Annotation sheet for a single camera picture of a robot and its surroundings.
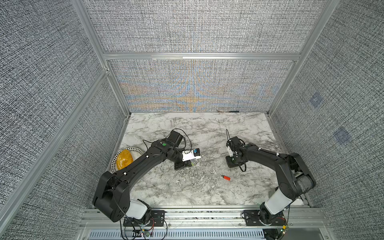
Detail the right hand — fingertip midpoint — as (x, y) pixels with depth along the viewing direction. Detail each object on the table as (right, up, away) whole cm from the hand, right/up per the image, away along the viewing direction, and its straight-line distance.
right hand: (230, 159), depth 93 cm
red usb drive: (-4, -9, -6) cm, 12 cm away
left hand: (-24, +2, -13) cm, 28 cm away
